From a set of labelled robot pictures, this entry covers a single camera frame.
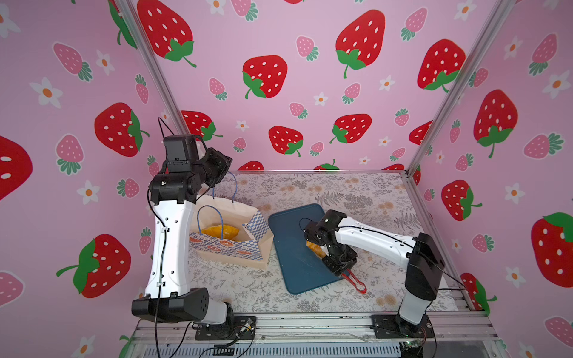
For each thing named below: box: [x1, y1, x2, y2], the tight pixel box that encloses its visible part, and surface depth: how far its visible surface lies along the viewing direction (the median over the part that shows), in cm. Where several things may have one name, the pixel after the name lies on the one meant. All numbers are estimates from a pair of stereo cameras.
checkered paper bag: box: [188, 196, 274, 270], surface depth 78 cm
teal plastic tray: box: [268, 203, 350, 295], surface depth 90 cm
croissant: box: [200, 224, 241, 241], surface depth 89 cm
